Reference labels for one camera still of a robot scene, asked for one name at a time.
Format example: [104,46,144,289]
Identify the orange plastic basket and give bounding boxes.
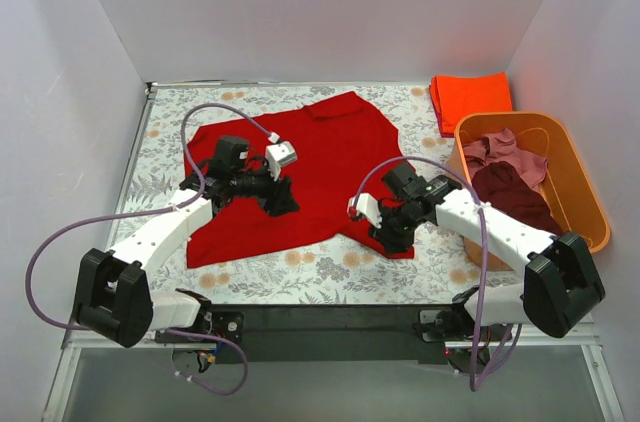
[448,111,611,254]

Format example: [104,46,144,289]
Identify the folded magenta shirt under orange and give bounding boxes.
[436,111,456,138]

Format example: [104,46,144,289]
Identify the red t shirt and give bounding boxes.
[186,92,401,269]

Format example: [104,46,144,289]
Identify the aluminium frame rail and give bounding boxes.
[43,305,624,421]

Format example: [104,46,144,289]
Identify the dark maroon t shirt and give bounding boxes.
[472,162,564,236]

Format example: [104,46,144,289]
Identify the folded orange t shirt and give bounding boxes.
[429,72,513,127]

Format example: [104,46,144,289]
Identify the pink t shirt in basket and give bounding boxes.
[463,128,548,192]

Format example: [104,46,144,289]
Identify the floral patterned table mat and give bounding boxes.
[99,84,561,306]

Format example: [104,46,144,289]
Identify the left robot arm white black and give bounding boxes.
[72,136,299,348]

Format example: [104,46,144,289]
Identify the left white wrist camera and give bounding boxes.
[265,141,297,180]

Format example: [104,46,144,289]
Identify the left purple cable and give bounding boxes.
[24,102,281,397]

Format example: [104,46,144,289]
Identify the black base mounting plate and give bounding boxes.
[153,304,514,366]

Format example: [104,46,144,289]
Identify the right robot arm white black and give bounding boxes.
[348,157,605,340]

